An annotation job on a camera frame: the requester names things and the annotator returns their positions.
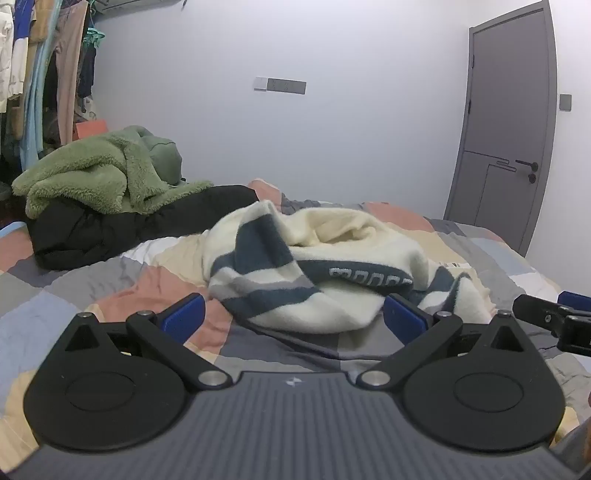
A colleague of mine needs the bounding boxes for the orange box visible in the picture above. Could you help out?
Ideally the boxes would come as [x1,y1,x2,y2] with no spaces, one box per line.
[74,119,108,142]

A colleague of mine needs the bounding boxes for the black jacket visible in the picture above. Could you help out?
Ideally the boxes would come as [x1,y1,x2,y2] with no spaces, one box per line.
[25,185,259,272]

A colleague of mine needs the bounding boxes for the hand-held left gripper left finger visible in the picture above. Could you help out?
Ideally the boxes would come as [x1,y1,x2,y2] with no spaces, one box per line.
[64,293,233,389]

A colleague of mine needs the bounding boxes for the black door handle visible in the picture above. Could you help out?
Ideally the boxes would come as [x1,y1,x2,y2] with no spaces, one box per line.
[515,159,539,184]

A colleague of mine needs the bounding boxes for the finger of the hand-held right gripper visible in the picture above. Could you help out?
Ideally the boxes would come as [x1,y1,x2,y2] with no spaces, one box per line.
[557,291,591,309]
[512,294,591,357]

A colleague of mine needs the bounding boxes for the rack of hanging clothes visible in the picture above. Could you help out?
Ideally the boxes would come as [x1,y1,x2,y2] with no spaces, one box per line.
[0,0,106,163]

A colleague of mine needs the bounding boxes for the green bag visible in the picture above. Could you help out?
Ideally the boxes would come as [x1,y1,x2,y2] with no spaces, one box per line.
[137,126,184,186]

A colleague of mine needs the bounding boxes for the patchwork bedspread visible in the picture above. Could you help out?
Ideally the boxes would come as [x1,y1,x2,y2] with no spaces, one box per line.
[0,179,591,464]

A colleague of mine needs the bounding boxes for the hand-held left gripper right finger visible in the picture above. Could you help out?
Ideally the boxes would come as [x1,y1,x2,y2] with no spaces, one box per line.
[358,294,528,389]

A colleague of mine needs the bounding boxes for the green fleece jacket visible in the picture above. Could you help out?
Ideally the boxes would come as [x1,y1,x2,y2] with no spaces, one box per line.
[11,126,214,219]

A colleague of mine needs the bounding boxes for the cream navy striped sweater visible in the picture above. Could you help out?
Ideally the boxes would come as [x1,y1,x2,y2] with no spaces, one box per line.
[203,199,493,336]

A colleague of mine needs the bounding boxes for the grey door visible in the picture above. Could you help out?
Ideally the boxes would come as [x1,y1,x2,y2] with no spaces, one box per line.
[443,0,558,257]

